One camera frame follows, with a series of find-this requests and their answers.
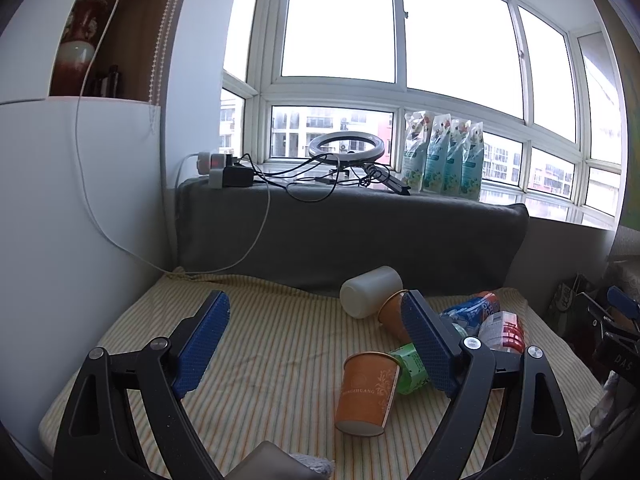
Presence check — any refill pouch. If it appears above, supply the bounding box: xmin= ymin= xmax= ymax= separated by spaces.
xmin=422 ymin=114 xmax=451 ymax=193
xmin=460 ymin=122 xmax=485 ymax=200
xmin=400 ymin=110 xmax=435 ymax=193
xmin=442 ymin=118 xmax=471 ymax=196

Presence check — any green tea bottle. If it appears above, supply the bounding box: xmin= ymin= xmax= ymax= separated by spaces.
xmin=388 ymin=342 xmax=428 ymax=396

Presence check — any orange paper cup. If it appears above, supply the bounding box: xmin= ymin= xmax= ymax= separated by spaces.
xmin=378 ymin=289 xmax=411 ymax=344
xmin=334 ymin=351 xmax=400 ymax=438

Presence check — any white cabinet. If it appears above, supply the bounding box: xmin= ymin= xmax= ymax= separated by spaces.
xmin=0 ymin=0 xmax=202 ymax=461

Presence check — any blue label bottle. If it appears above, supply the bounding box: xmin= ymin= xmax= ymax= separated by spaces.
xmin=440 ymin=292 xmax=500 ymax=336

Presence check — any white plastic cup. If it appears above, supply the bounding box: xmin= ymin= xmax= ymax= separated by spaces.
xmin=340 ymin=266 xmax=404 ymax=318

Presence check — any ring light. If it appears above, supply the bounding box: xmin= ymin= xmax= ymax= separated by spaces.
xmin=308 ymin=131 xmax=385 ymax=165

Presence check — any red label large bottle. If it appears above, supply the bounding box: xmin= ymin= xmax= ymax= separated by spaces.
xmin=478 ymin=311 xmax=525 ymax=354

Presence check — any black tripod stand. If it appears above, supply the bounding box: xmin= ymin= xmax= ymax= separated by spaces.
xmin=362 ymin=162 xmax=410 ymax=196

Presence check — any orange paper cup far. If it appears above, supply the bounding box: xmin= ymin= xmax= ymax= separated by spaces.
xmin=378 ymin=289 xmax=411 ymax=344

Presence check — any grey sofa backrest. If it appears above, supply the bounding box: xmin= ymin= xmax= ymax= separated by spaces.
xmin=176 ymin=179 xmax=529 ymax=296

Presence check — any orange paper cup near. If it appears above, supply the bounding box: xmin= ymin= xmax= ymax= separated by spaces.
xmin=334 ymin=351 xmax=400 ymax=438

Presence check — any power strip with adapters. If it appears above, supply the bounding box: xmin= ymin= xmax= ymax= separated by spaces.
xmin=196 ymin=152 xmax=254 ymax=190

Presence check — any white charging cable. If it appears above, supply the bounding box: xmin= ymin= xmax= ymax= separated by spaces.
xmin=74 ymin=0 xmax=272 ymax=276

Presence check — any black cable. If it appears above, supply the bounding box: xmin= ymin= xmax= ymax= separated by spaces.
xmin=234 ymin=152 xmax=371 ymax=205

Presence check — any red white vase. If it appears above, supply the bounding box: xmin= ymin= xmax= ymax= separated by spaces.
xmin=50 ymin=0 xmax=108 ymax=96

